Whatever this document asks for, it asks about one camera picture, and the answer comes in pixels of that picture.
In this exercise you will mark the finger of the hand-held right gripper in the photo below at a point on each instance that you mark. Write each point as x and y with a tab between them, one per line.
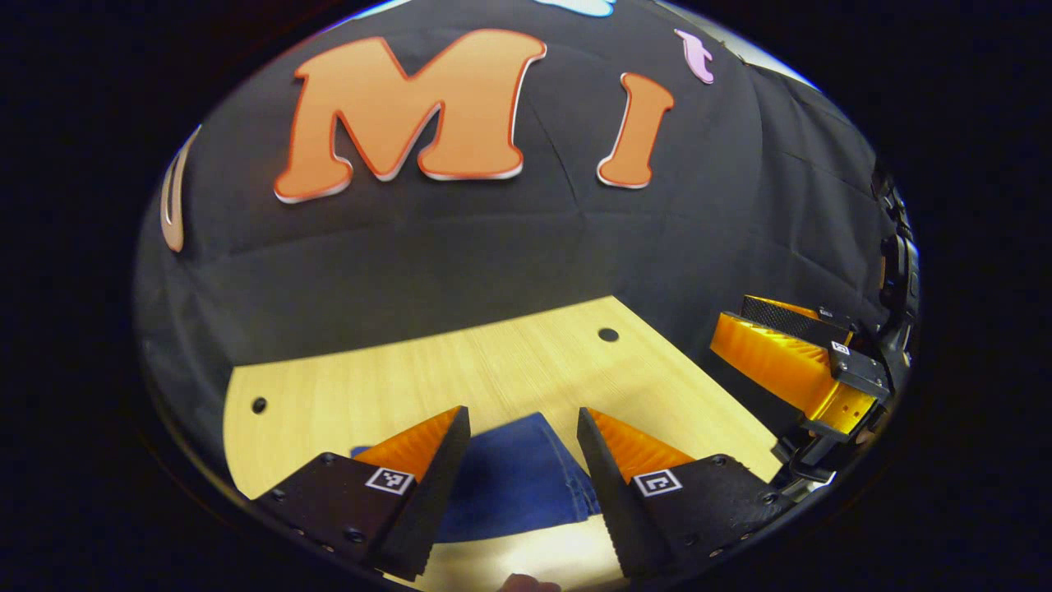
789	316
781	362

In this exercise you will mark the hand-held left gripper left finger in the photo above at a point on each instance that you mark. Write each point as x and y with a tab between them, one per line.
431	501

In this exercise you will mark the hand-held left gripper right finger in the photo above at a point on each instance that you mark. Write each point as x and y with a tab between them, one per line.
616	510

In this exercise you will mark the blue jeans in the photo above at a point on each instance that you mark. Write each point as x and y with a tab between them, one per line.
518	485

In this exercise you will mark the black backdrop cloth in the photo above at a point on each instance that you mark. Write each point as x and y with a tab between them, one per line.
493	255

